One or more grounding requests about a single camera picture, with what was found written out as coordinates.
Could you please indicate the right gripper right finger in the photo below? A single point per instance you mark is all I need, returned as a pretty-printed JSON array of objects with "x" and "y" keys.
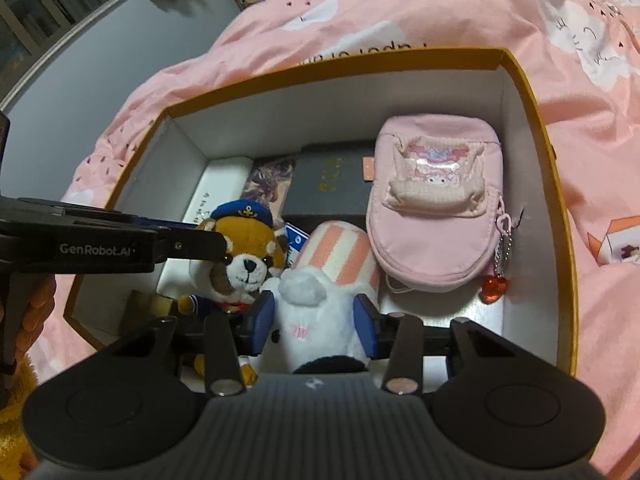
[{"x": 401, "y": 339}]

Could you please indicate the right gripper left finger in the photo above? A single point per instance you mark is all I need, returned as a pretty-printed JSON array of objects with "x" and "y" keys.
[{"x": 228, "y": 336}]

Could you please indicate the red panda sailor plush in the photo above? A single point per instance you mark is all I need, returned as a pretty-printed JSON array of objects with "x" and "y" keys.
[{"x": 229, "y": 283}]

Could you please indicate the white striped plush toy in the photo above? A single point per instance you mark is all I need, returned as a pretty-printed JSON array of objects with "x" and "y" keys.
[{"x": 313, "y": 316}]

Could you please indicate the pink pouch bag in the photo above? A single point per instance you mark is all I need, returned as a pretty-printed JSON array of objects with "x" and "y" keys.
[{"x": 435, "y": 200}]

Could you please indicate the white rectangular case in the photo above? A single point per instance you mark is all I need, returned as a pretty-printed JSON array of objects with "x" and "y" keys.
[{"x": 221, "y": 182}]

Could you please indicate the gold wooden box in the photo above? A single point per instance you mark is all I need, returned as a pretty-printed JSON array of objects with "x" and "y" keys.
[{"x": 142, "y": 308}]

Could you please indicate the left hand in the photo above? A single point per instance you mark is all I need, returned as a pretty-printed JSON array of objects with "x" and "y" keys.
[{"x": 39, "y": 307}]

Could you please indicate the orange cardboard storage box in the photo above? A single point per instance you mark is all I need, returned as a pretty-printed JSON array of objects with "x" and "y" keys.
[{"x": 303, "y": 137}]

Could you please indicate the dark illustrated card box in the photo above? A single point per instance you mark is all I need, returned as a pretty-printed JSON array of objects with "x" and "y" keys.
[{"x": 269, "y": 179}]

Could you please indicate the black gift box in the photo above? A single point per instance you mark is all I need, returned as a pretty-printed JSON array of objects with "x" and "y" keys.
[{"x": 328, "y": 183}]

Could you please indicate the pink printed duvet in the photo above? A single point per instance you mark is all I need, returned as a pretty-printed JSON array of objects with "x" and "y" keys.
[{"x": 581, "y": 58}]

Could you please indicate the red heart keychain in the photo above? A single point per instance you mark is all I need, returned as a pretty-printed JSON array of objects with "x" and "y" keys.
[{"x": 493, "y": 288}]

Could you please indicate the metal window rail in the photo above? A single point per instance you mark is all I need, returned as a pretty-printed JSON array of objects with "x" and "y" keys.
[{"x": 61, "y": 41}]

